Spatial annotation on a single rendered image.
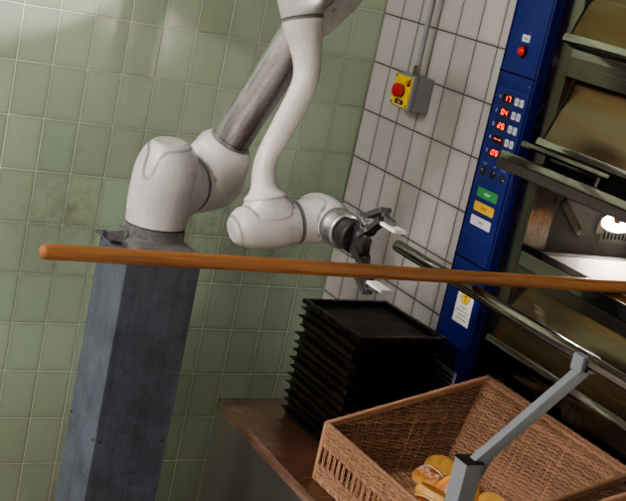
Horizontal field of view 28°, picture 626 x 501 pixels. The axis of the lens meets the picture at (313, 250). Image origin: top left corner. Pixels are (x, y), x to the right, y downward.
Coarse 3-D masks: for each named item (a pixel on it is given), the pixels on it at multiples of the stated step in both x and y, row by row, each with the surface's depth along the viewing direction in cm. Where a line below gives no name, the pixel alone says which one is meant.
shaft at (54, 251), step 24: (144, 264) 236; (168, 264) 238; (192, 264) 240; (216, 264) 242; (240, 264) 244; (264, 264) 247; (288, 264) 249; (312, 264) 252; (336, 264) 255; (360, 264) 258; (552, 288) 283; (576, 288) 286; (600, 288) 289; (624, 288) 292
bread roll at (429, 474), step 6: (420, 468) 308; (426, 468) 307; (432, 468) 307; (414, 474) 308; (420, 474) 307; (426, 474) 306; (432, 474) 306; (438, 474) 306; (414, 480) 308; (420, 480) 306; (426, 480) 305; (432, 480) 305; (438, 480) 305
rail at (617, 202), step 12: (504, 156) 303; (516, 156) 299; (528, 168) 295; (540, 168) 291; (564, 180) 283; (576, 180) 280; (588, 192) 276; (600, 192) 273; (612, 204) 269; (624, 204) 266
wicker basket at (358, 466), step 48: (480, 384) 319; (336, 432) 294; (384, 432) 309; (432, 432) 317; (480, 432) 316; (528, 432) 303; (336, 480) 294; (384, 480) 276; (480, 480) 311; (528, 480) 299; (576, 480) 287; (624, 480) 275
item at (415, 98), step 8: (400, 72) 359; (400, 80) 358; (408, 80) 354; (416, 80) 353; (424, 80) 354; (432, 80) 356; (408, 88) 354; (416, 88) 354; (424, 88) 355; (392, 96) 361; (400, 96) 357; (408, 96) 354; (416, 96) 355; (424, 96) 356; (392, 104) 362; (400, 104) 357; (408, 104) 354; (416, 104) 356; (424, 104) 357; (424, 112) 358
